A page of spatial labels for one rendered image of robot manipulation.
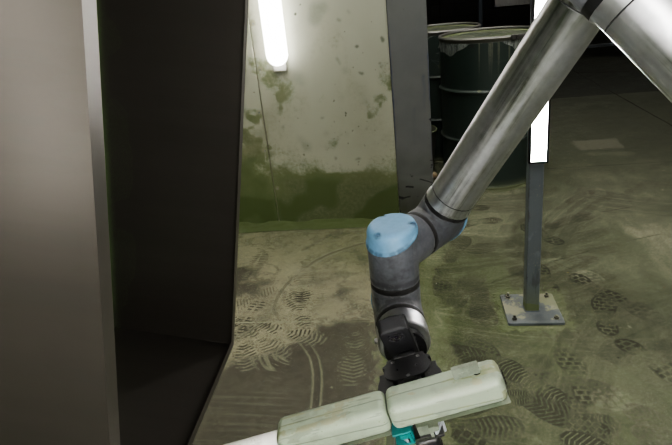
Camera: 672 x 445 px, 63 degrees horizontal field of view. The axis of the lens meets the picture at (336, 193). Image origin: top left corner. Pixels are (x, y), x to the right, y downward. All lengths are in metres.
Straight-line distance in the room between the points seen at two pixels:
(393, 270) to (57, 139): 0.60
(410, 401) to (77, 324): 0.41
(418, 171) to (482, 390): 2.12
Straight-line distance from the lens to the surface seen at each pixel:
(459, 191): 0.99
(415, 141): 2.76
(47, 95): 0.56
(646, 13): 0.66
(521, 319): 2.19
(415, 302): 1.01
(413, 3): 2.65
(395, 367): 0.88
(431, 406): 0.76
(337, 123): 2.75
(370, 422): 0.77
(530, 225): 2.06
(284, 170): 2.87
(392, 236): 0.94
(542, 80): 0.88
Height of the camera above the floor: 1.23
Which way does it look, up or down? 21 degrees down
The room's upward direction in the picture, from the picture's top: 6 degrees counter-clockwise
